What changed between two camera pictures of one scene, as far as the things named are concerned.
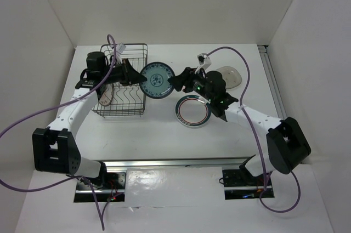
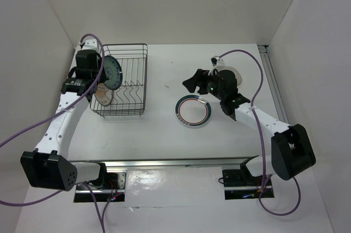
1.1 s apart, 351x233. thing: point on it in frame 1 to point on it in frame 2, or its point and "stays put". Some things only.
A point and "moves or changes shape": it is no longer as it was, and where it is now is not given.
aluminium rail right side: x=265 y=55 stays put
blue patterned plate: x=157 y=85 moves or changes shape
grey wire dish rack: x=128 y=100 stays put
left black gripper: x=132 y=77 to x=103 y=78
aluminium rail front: x=216 y=163 stays put
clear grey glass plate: x=231 y=76 stays put
